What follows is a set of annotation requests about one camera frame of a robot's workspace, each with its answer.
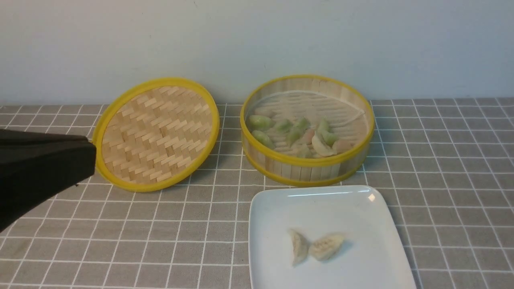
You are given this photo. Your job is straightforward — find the yellow-rimmed bamboo steamer basket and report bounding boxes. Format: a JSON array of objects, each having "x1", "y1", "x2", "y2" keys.
[{"x1": 239, "y1": 75, "x2": 375, "y2": 187}]

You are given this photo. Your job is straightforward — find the green dumpling front left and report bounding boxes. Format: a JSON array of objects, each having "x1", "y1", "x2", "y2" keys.
[{"x1": 251, "y1": 130, "x2": 275, "y2": 150}]

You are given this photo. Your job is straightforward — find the pink dumpling right front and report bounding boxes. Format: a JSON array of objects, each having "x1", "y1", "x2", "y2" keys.
[{"x1": 332, "y1": 139, "x2": 353, "y2": 154}]

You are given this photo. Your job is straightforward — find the grey checked tablecloth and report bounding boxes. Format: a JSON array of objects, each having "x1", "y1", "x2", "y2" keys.
[{"x1": 0, "y1": 98, "x2": 514, "y2": 289}]

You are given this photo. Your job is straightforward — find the green dumpling far left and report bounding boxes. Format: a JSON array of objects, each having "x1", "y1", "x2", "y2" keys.
[{"x1": 248, "y1": 115, "x2": 275, "y2": 132}]

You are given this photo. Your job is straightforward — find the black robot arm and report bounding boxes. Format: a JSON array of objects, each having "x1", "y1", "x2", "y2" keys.
[{"x1": 0, "y1": 129, "x2": 97, "y2": 230}]

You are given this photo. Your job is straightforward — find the green dumpling right centre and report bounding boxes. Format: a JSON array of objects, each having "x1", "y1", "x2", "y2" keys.
[{"x1": 319, "y1": 130, "x2": 339, "y2": 147}]

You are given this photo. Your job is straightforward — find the white dumpling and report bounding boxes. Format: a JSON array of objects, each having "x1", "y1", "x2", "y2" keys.
[
  {"x1": 311, "y1": 131, "x2": 337, "y2": 157},
  {"x1": 308, "y1": 233, "x2": 345, "y2": 262}
]

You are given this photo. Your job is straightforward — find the yellow-rimmed bamboo steamer lid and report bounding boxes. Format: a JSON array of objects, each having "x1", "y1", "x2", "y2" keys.
[{"x1": 92, "y1": 77, "x2": 220, "y2": 192}]

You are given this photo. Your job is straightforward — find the white square plate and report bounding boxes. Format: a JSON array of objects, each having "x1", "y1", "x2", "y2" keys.
[{"x1": 248, "y1": 185, "x2": 416, "y2": 289}]

